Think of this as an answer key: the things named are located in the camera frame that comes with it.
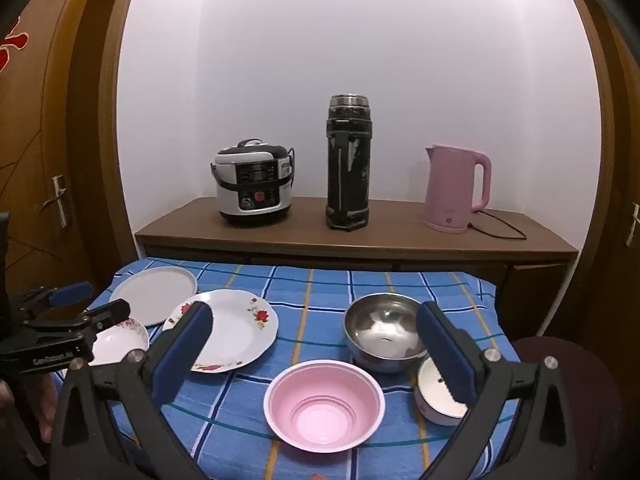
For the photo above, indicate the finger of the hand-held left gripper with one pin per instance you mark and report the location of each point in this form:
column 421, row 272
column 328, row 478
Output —
column 107, row 312
column 70, row 294

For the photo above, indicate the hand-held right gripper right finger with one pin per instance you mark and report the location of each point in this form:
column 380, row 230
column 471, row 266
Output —
column 445, row 355

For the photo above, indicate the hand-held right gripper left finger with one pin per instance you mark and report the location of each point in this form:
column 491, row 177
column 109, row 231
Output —
column 185, row 345

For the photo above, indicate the small white pink-flower bowl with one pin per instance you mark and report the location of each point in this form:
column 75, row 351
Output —
column 117, row 345

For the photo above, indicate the white enamel bowl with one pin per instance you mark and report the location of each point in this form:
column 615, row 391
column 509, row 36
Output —
column 435, row 395

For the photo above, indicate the white bowl red rim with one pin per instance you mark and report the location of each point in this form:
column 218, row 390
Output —
column 150, row 292

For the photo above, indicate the white red-flower plate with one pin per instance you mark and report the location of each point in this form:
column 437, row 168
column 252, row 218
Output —
column 235, row 330

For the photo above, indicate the stainless steel bowl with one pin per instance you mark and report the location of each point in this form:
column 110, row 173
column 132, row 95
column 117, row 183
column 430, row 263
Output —
column 380, row 330

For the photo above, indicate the pink plastic bowl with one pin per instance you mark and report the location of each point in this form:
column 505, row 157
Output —
column 320, row 410

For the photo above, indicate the person's left hand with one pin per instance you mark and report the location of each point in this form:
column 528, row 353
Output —
column 47, row 410

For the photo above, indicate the brown wooden cabinet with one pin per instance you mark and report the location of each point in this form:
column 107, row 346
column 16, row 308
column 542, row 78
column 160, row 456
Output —
column 390, row 237

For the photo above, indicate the dark red stool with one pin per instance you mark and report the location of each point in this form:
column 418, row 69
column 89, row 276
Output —
column 575, row 360

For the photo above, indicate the blue plaid tablecloth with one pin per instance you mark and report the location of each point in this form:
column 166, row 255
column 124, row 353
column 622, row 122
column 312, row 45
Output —
column 320, row 300

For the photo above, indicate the brown wooden door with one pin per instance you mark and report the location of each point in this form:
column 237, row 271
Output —
column 622, row 160
column 45, row 135

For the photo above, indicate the pink electric kettle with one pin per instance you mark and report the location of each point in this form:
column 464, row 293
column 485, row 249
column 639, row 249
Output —
column 450, row 185

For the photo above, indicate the white and black rice cooker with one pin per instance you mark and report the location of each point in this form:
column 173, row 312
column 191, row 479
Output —
column 255, row 180

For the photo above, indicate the black thermos flask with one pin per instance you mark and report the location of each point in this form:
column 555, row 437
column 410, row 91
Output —
column 350, row 170

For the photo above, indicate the red door decoration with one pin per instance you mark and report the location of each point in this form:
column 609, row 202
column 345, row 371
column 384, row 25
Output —
column 15, row 42

